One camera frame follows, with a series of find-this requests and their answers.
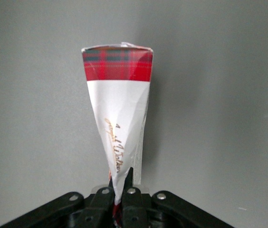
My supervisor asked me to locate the dark grey table mat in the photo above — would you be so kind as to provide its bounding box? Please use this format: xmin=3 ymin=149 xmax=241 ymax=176
xmin=0 ymin=0 xmax=268 ymax=228

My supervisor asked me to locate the red tartan cookie box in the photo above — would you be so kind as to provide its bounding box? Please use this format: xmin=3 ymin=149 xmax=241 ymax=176
xmin=81 ymin=41 xmax=154 ymax=228

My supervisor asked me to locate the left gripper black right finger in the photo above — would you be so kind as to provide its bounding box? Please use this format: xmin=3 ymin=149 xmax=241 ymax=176
xmin=121 ymin=167 xmax=234 ymax=228

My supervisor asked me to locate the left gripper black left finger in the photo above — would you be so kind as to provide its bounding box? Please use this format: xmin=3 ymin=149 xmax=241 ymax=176
xmin=0 ymin=178 xmax=114 ymax=228

